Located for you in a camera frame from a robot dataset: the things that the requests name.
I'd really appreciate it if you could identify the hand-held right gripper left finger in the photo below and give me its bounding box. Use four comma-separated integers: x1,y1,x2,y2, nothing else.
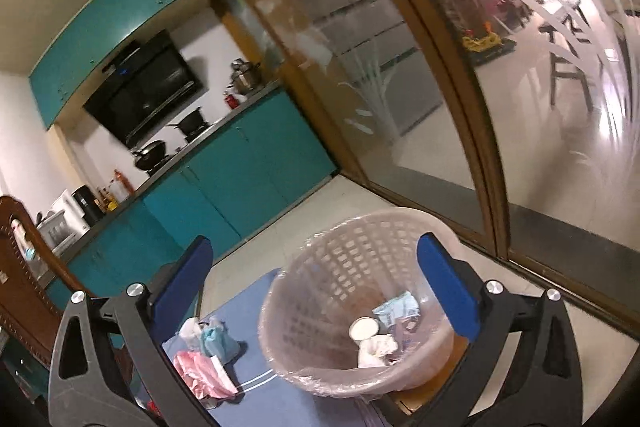
47,235,215,427

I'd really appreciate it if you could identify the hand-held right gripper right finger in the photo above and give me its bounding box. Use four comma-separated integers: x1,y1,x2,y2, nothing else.
380,232,584,427

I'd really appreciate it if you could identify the light blue plastic packet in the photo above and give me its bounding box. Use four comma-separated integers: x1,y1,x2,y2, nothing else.
372,291,421,325

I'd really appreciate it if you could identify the white and blue paper cup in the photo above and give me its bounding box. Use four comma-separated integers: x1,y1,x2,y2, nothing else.
348,316,379,344

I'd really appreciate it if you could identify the white tissue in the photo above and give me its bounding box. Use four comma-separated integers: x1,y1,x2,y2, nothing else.
357,333,399,368

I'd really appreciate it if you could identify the white plastic basket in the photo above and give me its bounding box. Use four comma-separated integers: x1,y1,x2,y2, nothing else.
257,208,471,403

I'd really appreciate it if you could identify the white plastic wrapper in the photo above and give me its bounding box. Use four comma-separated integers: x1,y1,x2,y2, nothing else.
177,317,202,342

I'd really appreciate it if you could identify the pink and white striped wrapper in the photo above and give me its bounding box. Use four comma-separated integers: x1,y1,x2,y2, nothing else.
172,349,239,401

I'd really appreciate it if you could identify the teal kitchen base cabinet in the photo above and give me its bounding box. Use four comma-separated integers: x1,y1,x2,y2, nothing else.
45,82,341,308

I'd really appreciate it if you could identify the black electric kettle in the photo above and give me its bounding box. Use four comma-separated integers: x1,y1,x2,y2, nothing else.
71,185,104,224

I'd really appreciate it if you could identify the black wok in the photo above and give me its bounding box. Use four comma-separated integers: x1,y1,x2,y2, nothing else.
131,139,168,171

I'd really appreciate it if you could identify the white microwave oven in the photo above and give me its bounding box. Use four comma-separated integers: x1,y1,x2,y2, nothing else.
36,189,92,254

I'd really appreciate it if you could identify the striped blue towel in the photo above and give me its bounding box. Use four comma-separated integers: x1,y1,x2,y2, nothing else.
160,268,396,427

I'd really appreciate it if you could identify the carved wooden chair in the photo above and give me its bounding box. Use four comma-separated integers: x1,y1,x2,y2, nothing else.
0,196,136,390

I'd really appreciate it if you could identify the black cooking pot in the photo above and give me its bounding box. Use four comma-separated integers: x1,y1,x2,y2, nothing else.
167,107,204,136

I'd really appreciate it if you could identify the wood framed glass door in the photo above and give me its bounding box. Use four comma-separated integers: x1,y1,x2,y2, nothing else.
320,0,640,339
180,0,506,258

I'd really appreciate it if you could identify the black range hood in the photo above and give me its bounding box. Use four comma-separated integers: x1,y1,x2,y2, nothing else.
82,29,206,148

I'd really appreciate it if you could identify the steel stock pot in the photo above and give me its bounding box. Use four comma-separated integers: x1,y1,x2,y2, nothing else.
230,58,263,96

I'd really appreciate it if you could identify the dark wooden stool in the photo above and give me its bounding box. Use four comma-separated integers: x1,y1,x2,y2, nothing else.
537,2,601,112

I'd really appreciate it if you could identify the yellow toy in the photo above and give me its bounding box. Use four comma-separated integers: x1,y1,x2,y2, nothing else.
460,24,516,56

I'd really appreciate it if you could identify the teal wall cabinet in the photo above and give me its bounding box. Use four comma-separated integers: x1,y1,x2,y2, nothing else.
27,0,208,130

